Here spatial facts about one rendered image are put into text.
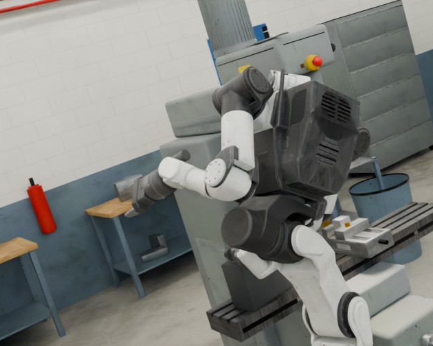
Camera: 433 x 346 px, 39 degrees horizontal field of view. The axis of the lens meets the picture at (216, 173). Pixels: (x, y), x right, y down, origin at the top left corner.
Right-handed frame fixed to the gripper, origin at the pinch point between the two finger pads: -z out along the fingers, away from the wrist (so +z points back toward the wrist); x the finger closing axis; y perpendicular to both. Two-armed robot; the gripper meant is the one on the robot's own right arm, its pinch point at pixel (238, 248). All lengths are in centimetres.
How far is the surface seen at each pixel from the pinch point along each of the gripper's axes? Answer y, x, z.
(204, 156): 32, 7, -49
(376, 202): -63, 150, -195
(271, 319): -29.2, 2.7, 6.7
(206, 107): 52, 17, -58
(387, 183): -62, 179, -229
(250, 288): -14.3, -1.4, 7.4
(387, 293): -38, 52, 6
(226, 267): -5.4, -6.5, 0.3
